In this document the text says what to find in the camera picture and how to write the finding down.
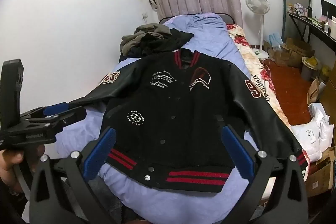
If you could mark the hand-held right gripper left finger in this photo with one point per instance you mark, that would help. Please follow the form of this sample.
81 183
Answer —
101 153

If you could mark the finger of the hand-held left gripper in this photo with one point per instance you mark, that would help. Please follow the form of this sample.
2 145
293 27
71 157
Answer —
71 116
55 108

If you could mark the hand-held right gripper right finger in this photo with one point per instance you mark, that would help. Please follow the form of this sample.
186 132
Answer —
237 153

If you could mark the black varsity jacket red stripes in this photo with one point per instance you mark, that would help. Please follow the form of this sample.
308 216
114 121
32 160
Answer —
170 98

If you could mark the person's left hand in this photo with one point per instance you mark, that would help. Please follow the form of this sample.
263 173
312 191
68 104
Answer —
8 169

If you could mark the white plastic bags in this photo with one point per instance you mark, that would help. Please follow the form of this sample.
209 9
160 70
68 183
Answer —
315 132

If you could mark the blue and white box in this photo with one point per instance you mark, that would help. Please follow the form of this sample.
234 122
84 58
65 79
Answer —
319 176

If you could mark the floral blanket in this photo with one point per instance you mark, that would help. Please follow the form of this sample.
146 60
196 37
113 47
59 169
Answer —
249 56

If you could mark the brown paper bag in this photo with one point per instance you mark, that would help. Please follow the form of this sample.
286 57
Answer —
315 90

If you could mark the small cardboard box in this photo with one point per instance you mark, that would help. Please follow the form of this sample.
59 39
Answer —
281 57

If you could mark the grey trash bin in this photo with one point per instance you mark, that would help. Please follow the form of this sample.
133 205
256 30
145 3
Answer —
308 70

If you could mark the olive grey garment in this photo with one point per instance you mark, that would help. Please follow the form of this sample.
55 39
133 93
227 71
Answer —
147 29

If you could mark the blue bedsheet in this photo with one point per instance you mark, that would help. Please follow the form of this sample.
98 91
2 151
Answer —
210 37

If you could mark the blue packet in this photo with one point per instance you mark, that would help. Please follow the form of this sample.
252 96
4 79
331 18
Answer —
275 40

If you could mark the large cardboard box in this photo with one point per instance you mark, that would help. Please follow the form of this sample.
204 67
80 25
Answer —
299 49

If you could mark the black garment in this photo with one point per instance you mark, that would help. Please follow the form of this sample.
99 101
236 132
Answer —
168 41

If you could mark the black bed headboard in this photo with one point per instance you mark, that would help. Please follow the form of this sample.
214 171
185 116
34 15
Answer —
229 17

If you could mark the black desk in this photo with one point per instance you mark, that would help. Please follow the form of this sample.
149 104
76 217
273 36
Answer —
309 24

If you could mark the white standing fan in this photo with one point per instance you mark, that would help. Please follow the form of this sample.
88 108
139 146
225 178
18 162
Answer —
257 1

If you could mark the black monitor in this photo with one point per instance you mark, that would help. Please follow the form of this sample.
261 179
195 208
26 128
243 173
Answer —
329 8

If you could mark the white wall socket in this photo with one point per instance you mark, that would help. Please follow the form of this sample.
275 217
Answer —
144 16

